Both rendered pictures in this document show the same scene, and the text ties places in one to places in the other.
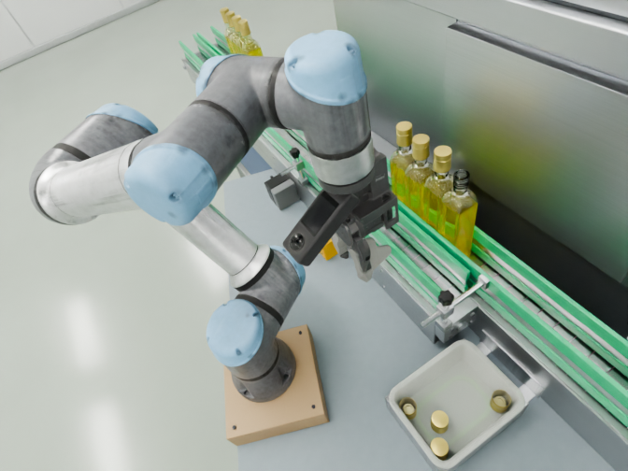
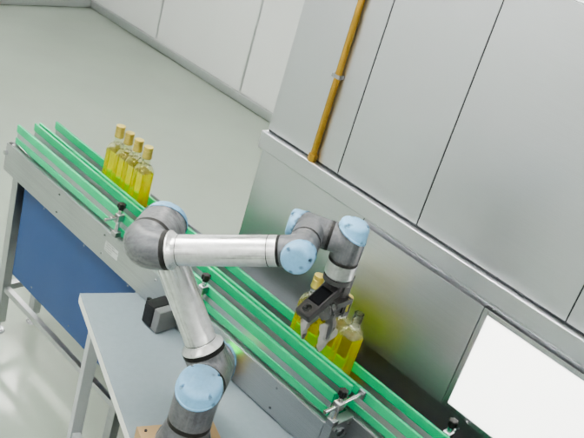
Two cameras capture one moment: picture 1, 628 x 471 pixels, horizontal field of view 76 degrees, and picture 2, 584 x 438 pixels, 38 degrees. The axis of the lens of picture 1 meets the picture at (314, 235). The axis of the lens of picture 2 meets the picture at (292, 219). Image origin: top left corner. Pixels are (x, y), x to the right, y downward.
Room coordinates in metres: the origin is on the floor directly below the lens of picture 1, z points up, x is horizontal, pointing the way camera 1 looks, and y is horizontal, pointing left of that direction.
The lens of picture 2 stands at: (-1.04, 1.12, 2.39)
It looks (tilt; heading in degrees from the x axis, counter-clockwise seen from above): 26 degrees down; 325
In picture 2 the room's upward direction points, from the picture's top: 17 degrees clockwise
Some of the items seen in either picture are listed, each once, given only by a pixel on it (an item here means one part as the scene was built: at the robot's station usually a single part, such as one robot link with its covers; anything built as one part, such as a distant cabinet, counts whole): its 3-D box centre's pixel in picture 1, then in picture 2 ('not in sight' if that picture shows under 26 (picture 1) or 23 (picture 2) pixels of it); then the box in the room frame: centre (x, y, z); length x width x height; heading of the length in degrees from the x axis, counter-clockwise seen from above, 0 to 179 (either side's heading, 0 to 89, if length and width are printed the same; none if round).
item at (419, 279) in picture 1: (262, 125); (148, 246); (1.23, 0.05, 0.92); 1.75 x 0.01 x 0.08; 18
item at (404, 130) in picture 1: (404, 134); (318, 281); (0.69, -0.26, 1.14); 0.04 x 0.04 x 0.04
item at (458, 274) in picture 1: (279, 116); (165, 242); (1.25, -0.02, 0.92); 1.75 x 0.01 x 0.08; 18
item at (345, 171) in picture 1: (340, 152); (339, 268); (0.38, -0.06, 1.40); 0.08 x 0.08 x 0.05
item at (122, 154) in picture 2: (242, 49); (122, 167); (1.62, 0.04, 1.02); 0.06 x 0.06 x 0.28; 18
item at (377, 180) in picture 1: (355, 197); (333, 295); (0.38, -0.07, 1.32); 0.09 x 0.08 x 0.12; 108
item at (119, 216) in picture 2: not in sight; (113, 221); (1.36, 0.14, 0.94); 0.07 x 0.04 x 0.13; 108
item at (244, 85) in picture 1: (244, 99); (308, 231); (0.43, 0.03, 1.48); 0.11 x 0.11 x 0.08; 51
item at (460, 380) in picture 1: (453, 404); not in sight; (0.23, -0.17, 0.80); 0.22 x 0.17 x 0.09; 108
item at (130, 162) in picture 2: (249, 54); (132, 174); (1.56, 0.02, 1.02); 0.06 x 0.06 x 0.28; 18
